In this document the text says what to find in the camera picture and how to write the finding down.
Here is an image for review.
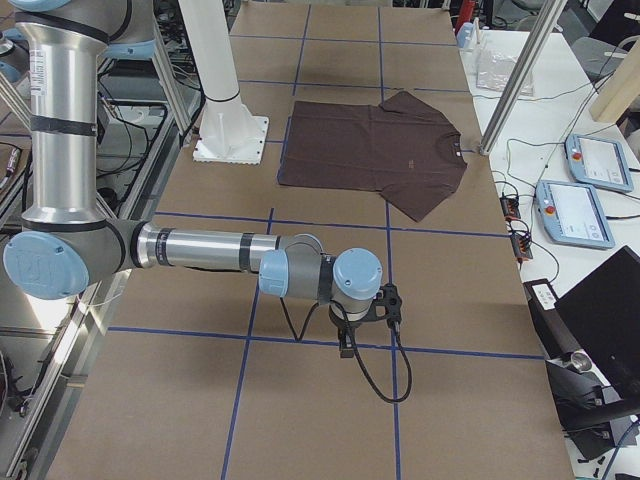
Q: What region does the aluminium frame post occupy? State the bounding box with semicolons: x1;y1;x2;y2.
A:
479;0;567;156

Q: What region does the far black orange connector box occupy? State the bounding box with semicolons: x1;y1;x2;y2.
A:
500;195;521;222

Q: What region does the red fire extinguisher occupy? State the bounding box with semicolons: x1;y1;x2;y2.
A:
455;0;476;33

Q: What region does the far teach pendant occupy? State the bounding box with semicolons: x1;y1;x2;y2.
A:
564;134;634;193

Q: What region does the black orange connector box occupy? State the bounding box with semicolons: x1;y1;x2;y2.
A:
510;231;533;264
500;195;521;222

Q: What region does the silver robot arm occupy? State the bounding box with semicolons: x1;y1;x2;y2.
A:
3;1;383;358

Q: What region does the dark brown t-shirt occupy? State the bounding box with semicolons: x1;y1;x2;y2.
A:
278;91;467;222

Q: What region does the aluminium frame table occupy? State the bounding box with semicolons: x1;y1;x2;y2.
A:
0;19;201;480

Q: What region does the black stand base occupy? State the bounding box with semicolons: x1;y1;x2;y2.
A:
546;362;639;460

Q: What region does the white pedestal column base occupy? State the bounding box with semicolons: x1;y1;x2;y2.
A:
179;0;269;165

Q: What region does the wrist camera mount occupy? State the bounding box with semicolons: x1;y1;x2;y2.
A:
362;283;402;331

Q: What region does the teach pendant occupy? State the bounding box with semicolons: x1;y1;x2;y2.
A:
564;134;634;193
535;180;615;250

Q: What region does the near black orange connector box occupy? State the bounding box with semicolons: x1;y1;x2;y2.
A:
510;231;533;264

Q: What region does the black box white label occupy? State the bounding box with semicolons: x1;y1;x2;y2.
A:
523;279;580;360

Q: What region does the clear plastic bag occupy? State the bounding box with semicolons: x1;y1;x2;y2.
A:
476;49;518;92

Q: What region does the light blue white bottle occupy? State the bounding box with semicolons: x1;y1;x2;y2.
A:
456;22;475;50

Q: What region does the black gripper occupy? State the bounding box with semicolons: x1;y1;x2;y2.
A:
329;305;356;359

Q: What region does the near teach pendant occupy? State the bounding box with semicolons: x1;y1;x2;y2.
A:
535;180;615;250

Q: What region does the silver metal cup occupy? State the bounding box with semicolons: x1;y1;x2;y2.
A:
562;351;593;374

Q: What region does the wooden beam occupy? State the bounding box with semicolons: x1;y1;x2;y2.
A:
589;36;639;123

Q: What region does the black laptop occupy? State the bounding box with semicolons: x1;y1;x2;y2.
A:
556;246;639;398

